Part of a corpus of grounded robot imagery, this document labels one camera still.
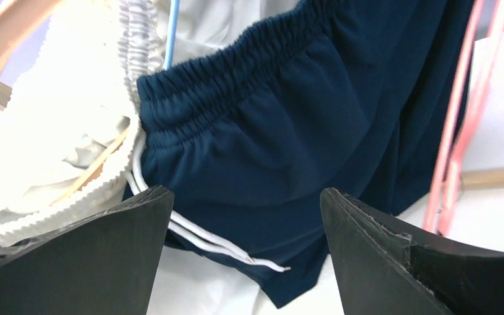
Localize pink plastic hanger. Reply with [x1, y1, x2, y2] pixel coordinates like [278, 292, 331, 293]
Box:
[438, 1, 504, 237]

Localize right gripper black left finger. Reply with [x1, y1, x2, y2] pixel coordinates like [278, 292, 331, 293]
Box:
[0, 186, 174, 315]

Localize navy blue shorts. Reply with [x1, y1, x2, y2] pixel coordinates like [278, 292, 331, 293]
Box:
[136, 1, 473, 308]

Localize white drawstring shorts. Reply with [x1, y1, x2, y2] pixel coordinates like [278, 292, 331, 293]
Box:
[0, 0, 348, 315]

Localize pink hanger of floral shorts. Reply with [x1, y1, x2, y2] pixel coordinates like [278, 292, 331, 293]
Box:
[423, 0, 484, 236]

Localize light blue hanger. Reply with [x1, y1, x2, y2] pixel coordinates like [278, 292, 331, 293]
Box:
[163, 0, 180, 70]

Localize wooden clothes rack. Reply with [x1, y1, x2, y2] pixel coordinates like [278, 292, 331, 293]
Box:
[459, 95, 504, 191]

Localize wooden hanger front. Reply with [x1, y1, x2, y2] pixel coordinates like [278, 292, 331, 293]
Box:
[53, 127, 129, 204]

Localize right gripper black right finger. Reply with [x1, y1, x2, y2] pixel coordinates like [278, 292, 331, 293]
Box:
[320, 188, 504, 314]

